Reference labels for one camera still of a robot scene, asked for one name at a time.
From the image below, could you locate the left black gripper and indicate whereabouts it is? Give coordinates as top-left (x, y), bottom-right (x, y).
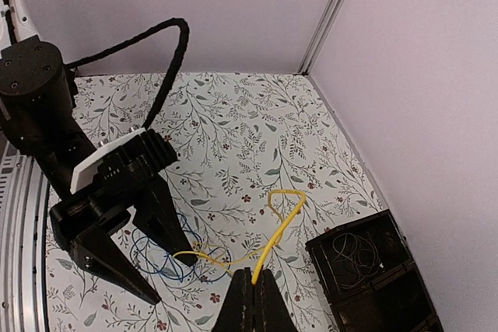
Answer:
top-left (50, 130), bottom-right (195, 305)

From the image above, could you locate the floral patterned table cloth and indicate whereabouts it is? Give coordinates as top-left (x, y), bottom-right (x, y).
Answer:
top-left (46, 73), bottom-right (382, 331)

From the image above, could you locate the aluminium front rail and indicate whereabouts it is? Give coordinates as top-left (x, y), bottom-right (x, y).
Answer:
top-left (1, 143), bottom-right (49, 331)

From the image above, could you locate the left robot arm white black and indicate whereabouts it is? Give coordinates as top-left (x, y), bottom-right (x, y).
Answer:
top-left (1, 0), bottom-right (195, 305)

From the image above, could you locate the left aluminium frame post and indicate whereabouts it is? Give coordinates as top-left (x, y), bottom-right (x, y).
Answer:
top-left (297, 0), bottom-right (345, 76)

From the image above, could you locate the blue cable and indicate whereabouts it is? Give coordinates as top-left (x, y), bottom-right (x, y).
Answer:
top-left (130, 213), bottom-right (230, 285)

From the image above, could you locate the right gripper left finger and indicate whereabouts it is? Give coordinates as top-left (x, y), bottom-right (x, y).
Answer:
top-left (212, 267), bottom-right (253, 332)

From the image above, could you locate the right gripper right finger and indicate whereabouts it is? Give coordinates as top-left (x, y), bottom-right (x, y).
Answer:
top-left (252, 269), bottom-right (297, 332)

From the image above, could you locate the black bin compartment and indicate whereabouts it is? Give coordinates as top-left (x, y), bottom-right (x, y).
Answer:
top-left (330, 264), bottom-right (443, 332)
top-left (305, 210), bottom-right (413, 302)

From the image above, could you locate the black bin middle compartment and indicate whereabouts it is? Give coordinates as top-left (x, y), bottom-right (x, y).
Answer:
top-left (330, 264), bottom-right (443, 332)

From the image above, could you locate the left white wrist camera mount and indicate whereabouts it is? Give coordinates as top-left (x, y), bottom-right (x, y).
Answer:
top-left (70, 126), bottom-right (146, 194)

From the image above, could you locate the yellow cable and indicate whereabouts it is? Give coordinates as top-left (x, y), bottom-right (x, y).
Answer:
top-left (170, 188), bottom-right (308, 285)

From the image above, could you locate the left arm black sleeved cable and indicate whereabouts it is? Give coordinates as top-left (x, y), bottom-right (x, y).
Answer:
top-left (64, 16), bottom-right (191, 131)

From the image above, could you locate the black bin left compartment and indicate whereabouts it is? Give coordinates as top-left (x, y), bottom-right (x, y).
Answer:
top-left (305, 210), bottom-right (413, 302)

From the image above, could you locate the grey cable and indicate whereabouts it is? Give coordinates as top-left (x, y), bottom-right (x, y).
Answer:
top-left (330, 232), bottom-right (384, 290)

